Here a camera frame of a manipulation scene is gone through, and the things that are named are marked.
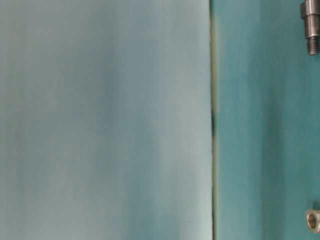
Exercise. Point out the dark steel threaded shaft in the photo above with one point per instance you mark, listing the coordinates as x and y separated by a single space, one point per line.
310 14

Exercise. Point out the green table mat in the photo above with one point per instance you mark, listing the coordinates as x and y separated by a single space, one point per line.
267 121

